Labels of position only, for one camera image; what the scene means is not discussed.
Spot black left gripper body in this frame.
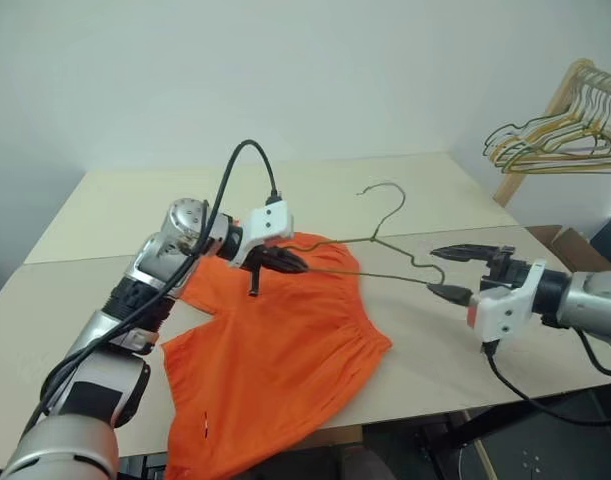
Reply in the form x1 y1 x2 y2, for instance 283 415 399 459
243 244 282 297

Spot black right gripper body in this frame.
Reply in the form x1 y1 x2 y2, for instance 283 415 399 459
478 245 532 293

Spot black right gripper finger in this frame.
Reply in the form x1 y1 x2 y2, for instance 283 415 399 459
427 282 472 307
429 243 492 265

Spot olive green wire hanger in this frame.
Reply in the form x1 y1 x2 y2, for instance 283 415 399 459
279 181 446 289

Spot orange shorts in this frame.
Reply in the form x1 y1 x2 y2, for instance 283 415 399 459
162 231 394 480

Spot brown cardboard box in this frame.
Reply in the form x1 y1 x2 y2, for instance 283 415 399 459
527 224 611 274

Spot wooden clothes rack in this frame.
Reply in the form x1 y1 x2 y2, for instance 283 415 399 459
492 58 611 206

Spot thin wooden stick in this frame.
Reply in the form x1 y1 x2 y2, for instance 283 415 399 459
472 438 497 480

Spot black round base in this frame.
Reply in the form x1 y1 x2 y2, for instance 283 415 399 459
454 429 611 480

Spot dark rounded shape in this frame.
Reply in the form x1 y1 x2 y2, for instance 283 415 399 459
334 443 392 480

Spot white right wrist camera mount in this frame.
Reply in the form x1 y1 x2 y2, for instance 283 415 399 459
467 258 549 346

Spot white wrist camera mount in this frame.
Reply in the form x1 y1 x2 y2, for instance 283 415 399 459
228 199 295 269
467 258 549 346

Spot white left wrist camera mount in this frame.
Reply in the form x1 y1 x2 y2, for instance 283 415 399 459
228 199 295 269

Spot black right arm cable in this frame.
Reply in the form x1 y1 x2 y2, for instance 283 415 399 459
482 327 611 426

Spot bunch of wire hangers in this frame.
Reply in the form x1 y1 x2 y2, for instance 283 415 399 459
483 74 611 164

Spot black table frame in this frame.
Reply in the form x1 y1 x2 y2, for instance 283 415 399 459
414 387 611 451

